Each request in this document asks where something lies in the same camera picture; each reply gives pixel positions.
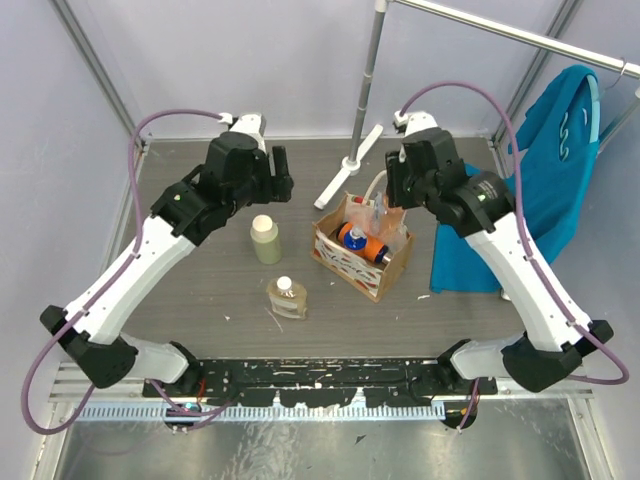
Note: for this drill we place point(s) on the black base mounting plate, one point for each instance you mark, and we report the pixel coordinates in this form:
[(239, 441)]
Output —
[(393, 382)]

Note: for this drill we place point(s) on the teal blue t-shirt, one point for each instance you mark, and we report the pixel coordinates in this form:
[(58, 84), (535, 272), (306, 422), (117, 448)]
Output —
[(556, 168)]

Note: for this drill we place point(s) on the light blue clothes hanger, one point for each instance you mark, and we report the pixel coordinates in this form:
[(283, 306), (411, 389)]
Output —
[(592, 114)]

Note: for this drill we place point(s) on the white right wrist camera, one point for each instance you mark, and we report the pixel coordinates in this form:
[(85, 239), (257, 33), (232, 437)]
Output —
[(410, 123)]

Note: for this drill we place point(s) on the metal clothes rack pole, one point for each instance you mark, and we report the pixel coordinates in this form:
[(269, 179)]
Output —
[(380, 9)]

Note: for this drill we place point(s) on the white slotted cable duct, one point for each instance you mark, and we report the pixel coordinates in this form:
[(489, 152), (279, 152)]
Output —
[(156, 411)]

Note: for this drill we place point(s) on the green bottle white cap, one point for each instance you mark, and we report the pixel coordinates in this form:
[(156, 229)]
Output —
[(264, 233)]

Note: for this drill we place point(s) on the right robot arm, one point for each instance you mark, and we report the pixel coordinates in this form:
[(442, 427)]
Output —
[(557, 333)]

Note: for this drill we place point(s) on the white rack base foot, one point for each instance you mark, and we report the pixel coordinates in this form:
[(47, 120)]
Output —
[(345, 175)]

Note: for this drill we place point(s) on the horizontal metal rack bar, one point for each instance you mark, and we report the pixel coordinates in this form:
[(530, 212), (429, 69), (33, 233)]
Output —
[(526, 37)]

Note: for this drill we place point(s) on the orange bottle blue pump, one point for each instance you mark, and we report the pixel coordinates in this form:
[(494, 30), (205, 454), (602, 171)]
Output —
[(355, 239)]

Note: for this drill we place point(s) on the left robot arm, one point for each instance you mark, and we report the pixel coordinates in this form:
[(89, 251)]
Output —
[(89, 329)]

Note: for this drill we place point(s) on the pink cap peach bottle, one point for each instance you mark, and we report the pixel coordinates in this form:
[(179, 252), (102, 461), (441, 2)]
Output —
[(387, 224)]

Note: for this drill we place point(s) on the clear yellowish soap bottle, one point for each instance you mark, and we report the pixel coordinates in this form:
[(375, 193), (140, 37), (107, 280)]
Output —
[(288, 298)]

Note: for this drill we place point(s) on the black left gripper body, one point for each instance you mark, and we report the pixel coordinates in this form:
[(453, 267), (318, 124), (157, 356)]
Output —
[(279, 178)]

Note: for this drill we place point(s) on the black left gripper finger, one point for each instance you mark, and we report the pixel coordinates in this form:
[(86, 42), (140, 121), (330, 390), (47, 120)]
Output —
[(281, 188), (279, 156)]

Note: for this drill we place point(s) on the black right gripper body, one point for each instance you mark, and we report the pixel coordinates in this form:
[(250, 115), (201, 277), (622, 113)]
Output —
[(404, 188)]

